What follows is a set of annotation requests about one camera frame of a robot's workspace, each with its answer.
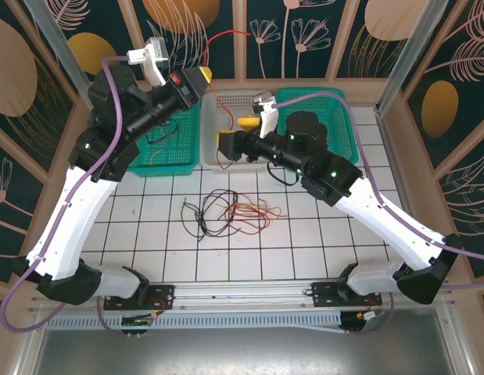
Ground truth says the grey metal front plate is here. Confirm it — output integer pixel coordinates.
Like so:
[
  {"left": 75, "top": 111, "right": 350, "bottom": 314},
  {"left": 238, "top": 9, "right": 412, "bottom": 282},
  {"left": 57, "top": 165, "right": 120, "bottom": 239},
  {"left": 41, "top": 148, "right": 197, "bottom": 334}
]
[{"left": 32, "top": 308, "right": 460, "bottom": 375}]

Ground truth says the small controller board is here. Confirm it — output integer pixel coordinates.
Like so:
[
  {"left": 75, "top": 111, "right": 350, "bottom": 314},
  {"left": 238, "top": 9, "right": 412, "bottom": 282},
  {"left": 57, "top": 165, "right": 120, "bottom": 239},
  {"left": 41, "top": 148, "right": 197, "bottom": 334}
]
[
  {"left": 120, "top": 315, "right": 156, "bottom": 329},
  {"left": 341, "top": 308, "right": 388, "bottom": 334}
]

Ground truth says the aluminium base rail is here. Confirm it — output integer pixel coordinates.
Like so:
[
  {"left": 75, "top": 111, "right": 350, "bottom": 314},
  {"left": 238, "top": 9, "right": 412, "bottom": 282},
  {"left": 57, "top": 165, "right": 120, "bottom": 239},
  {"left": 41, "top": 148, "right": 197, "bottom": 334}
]
[{"left": 30, "top": 276, "right": 457, "bottom": 313}]

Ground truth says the black gripper wire loop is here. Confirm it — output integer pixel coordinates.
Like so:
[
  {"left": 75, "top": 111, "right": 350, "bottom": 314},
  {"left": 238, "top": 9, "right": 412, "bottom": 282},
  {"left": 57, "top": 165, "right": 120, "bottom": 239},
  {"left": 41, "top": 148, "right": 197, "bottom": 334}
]
[
  {"left": 266, "top": 160, "right": 299, "bottom": 185},
  {"left": 145, "top": 119, "right": 181, "bottom": 146}
]

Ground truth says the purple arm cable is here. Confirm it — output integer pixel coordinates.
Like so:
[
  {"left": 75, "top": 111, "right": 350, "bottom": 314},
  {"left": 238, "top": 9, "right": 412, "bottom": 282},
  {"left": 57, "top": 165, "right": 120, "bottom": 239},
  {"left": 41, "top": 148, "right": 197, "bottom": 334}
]
[
  {"left": 273, "top": 90, "right": 484, "bottom": 337},
  {"left": 0, "top": 54, "right": 131, "bottom": 338}
]

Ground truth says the aluminium side rail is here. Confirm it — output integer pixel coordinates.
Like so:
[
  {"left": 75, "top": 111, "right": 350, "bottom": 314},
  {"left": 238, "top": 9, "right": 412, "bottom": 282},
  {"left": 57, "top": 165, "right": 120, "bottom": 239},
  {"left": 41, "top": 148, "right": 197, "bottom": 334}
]
[{"left": 376, "top": 111, "right": 436, "bottom": 277}]

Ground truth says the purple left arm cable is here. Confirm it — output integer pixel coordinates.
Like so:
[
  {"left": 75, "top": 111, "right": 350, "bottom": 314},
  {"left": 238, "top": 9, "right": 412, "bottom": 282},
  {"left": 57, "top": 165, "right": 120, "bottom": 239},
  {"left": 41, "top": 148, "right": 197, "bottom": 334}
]
[{"left": 0, "top": 54, "right": 131, "bottom": 338}]

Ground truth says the black left gripper wire loop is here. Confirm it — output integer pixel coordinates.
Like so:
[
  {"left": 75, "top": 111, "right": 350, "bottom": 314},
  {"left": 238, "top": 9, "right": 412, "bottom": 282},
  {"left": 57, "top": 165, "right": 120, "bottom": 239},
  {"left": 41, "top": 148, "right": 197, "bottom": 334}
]
[{"left": 145, "top": 119, "right": 181, "bottom": 146}]

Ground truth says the aluminium corner post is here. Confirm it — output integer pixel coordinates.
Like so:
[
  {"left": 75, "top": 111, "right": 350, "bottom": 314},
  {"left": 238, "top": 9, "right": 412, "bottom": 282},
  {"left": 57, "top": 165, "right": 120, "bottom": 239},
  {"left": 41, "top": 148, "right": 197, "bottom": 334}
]
[
  {"left": 376, "top": 0, "right": 448, "bottom": 115},
  {"left": 24, "top": 0, "right": 98, "bottom": 102}
]

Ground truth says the white slotted cable duct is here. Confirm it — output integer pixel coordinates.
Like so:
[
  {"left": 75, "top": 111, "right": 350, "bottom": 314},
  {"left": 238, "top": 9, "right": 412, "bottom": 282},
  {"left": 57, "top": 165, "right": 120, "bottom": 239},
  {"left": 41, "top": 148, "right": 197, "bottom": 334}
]
[{"left": 45, "top": 311, "right": 346, "bottom": 334}]

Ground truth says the teal plastic basket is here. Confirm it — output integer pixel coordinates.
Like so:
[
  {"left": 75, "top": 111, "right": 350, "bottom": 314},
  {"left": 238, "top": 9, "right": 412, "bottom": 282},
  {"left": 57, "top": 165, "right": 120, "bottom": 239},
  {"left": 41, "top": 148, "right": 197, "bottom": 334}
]
[
  {"left": 127, "top": 102, "right": 202, "bottom": 177},
  {"left": 274, "top": 87, "right": 360, "bottom": 167}
]

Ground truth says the black right gripper wire loop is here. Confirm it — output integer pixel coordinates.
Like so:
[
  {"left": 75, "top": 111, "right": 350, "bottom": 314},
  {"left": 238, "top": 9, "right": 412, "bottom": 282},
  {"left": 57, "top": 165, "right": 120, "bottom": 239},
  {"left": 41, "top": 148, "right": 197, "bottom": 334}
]
[{"left": 266, "top": 160, "right": 299, "bottom": 185}]

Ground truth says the white plastic basket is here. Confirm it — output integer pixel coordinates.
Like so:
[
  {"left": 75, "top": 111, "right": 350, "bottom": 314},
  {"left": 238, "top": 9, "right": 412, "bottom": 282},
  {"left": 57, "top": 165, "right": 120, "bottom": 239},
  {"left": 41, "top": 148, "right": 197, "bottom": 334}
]
[{"left": 200, "top": 90, "right": 278, "bottom": 173}]

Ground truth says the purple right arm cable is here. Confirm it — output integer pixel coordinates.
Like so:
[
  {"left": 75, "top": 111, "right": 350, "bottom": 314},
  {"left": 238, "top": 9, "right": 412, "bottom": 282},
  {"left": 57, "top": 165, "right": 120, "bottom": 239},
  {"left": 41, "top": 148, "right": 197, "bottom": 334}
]
[{"left": 273, "top": 90, "right": 484, "bottom": 337}]

